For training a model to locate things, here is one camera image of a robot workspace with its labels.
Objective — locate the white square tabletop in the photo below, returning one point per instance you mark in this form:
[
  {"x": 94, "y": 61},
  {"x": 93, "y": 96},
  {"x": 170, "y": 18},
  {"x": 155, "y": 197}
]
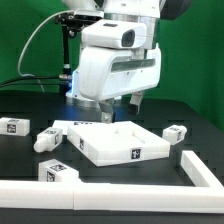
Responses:
[{"x": 117, "y": 143}]

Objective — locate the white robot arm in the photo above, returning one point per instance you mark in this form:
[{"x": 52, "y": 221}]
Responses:
[{"x": 148, "y": 12}]

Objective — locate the white fiducial tag sheet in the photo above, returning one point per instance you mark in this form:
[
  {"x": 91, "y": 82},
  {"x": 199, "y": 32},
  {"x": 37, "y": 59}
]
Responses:
[{"x": 64, "y": 124}]

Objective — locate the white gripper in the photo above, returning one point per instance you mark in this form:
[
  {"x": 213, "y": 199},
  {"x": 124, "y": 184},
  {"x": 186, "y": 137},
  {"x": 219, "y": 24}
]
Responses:
[{"x": 108, "y": 73}]

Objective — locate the black camera stand pole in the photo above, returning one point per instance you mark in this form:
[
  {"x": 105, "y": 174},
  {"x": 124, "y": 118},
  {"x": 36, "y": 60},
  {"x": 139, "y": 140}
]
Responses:
[{"x": 70, "y": 28}]

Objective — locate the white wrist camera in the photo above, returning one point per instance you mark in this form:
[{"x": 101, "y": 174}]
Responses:
[{"x": 115, "y": 34}]

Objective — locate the white L-shaped obstacle fence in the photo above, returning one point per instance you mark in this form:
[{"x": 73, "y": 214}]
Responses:
[{"x": 205, "y": 195}]

